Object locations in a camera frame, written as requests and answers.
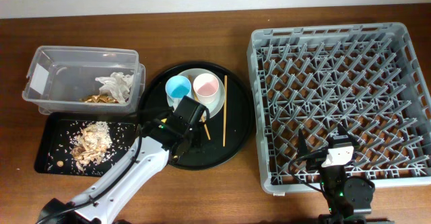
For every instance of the black rectangular tray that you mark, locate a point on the black rectangular tray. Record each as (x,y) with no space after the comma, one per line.
(51,127)

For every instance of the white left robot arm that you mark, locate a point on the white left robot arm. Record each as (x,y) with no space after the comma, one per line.
(157,144)

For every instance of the grey dishwasher rack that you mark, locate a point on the grey dishwasher rack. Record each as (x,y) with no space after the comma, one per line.
(364,76)

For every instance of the wooden chopstick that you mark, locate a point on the wooden chopstick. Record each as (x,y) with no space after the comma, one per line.
(225,110)
(196,99)

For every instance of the white tissue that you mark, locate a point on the white tissue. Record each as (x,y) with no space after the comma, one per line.
(117,86)

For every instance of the food scraps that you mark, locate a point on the food scraps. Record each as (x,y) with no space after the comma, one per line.
(88,148)

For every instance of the grey plate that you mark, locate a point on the grey plate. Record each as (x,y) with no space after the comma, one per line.
(215,106)

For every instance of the pink cup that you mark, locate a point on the pink cup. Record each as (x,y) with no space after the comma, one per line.
(206,87)

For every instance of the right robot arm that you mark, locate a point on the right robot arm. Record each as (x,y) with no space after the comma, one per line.
(348,198)

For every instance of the clear plastic waste bin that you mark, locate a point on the clear plastic waste bin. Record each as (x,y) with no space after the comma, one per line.
(61,77)

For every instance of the round black serving tray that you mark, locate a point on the round black serving tray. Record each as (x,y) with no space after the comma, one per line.
(229,130)

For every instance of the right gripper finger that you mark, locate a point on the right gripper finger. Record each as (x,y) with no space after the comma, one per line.
(344,137)
(302,146)

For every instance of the gold brown snack wrapper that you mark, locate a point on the gold brown snack wrapper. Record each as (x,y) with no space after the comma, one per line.
(99,99)

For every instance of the blue cup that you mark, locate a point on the blue cup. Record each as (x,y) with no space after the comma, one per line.
(177,88)

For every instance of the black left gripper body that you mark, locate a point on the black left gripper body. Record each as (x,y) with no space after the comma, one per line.
(196,138)

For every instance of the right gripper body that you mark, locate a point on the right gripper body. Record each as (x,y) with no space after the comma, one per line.
(316,163)

